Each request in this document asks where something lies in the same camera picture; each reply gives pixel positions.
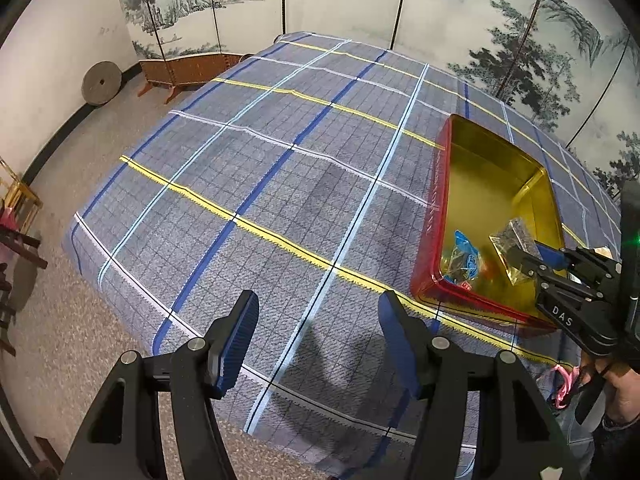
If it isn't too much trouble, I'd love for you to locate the gold metal rack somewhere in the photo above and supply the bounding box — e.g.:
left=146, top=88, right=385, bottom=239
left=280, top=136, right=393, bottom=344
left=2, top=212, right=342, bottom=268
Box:
left=0, top=157, right=43, bottom=241

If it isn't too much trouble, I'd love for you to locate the blue candy packet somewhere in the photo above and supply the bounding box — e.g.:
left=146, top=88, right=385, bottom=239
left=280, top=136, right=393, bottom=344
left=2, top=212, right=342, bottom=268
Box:
left=442, top=230, right=483, bottom=286

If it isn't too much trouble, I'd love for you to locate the blue plaid tablecloth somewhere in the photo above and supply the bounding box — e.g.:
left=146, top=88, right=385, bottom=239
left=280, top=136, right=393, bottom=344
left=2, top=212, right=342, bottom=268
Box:
left=62, top=32, right=623, bottom=480

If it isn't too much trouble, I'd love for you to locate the person's right hand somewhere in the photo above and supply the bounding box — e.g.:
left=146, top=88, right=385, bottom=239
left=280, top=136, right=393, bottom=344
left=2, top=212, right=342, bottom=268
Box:
left=602, top=360, right=640, bottom=428

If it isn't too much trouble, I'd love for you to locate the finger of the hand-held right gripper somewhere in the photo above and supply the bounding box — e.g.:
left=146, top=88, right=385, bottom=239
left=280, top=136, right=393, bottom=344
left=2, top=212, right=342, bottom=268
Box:
left=531, top=240, right=621, bottom=281
left=515, top=250, right=566, bottom=291

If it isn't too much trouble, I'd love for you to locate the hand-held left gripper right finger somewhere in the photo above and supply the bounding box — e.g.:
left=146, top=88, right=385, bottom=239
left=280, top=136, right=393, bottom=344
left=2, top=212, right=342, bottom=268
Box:
left=378, top=291, right=583, bottom=480

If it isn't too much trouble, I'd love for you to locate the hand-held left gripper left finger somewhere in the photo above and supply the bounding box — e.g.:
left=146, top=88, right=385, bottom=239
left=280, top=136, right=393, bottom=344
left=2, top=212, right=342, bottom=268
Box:
left=60, top=290, right=261, bottom=480

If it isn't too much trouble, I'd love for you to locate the dark wooden chair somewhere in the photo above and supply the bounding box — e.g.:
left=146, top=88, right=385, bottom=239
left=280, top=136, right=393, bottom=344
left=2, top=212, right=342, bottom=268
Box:
left=0, top=220, right=48, bottom=356

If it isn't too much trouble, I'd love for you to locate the round grey millstone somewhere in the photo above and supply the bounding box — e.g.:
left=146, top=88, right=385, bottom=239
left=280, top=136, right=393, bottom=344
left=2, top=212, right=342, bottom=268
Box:
left=80, top=61, right=121, bottom=107

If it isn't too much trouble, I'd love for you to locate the red and gold tin box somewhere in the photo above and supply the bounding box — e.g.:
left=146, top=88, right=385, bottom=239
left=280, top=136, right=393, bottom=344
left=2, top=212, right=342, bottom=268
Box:
left=410, top=114, right=568, bottom=338

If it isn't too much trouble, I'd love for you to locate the clear packet with dark snack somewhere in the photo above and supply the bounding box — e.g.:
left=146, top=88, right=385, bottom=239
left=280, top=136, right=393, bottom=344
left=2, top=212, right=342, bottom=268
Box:
left=489, top=217, right=538, bottom=286

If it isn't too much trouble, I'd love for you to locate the painted folding screen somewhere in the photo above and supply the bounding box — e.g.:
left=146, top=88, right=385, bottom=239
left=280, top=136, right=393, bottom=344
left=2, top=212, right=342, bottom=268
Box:
left=117, top=0, right=640, bottom=196

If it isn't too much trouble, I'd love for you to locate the pink strap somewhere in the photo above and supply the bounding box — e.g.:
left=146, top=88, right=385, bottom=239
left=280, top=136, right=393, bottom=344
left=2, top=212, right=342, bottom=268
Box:
left=550, top=364, right=581, bottom=408

